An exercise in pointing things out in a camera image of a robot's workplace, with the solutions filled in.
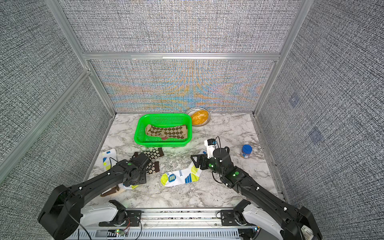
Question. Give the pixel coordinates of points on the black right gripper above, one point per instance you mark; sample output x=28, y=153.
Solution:
x=201, y=158

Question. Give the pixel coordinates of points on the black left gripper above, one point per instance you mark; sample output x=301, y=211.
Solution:
x=143, y=181

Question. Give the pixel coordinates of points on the brown daisy sock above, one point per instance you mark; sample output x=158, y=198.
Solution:
x=151, y=154
x=153, y=167

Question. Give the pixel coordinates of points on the white sock blue yellow patches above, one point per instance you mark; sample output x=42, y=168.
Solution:
x=109, y=158

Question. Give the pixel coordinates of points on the brown checkered argyle sock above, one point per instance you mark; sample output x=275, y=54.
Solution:
x=178, y=132

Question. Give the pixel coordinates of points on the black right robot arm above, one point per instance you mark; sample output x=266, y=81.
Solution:
x=260, y=207

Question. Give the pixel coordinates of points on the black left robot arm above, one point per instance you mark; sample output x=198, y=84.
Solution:
x=61, y=214

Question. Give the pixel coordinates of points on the brown beige striped sock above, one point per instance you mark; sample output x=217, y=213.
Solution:
x=111, y=191

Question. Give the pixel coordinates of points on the orange fruit in bowl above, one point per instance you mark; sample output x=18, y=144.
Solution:
x=199, y=117

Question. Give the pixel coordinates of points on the patterned white bowl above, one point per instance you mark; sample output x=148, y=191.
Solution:
x=190, y=111

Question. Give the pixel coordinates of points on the blue lid jar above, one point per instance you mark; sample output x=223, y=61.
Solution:
x=246, y=151

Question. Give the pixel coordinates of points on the green plastic basket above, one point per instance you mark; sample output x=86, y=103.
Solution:
x=162, y=121

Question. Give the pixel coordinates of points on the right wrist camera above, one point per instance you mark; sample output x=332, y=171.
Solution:
x=210, y=144

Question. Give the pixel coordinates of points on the aluminium front rail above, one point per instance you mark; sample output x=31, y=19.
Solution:
x=165, y=224

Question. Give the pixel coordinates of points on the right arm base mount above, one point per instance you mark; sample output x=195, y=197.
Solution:
x=252, y=222

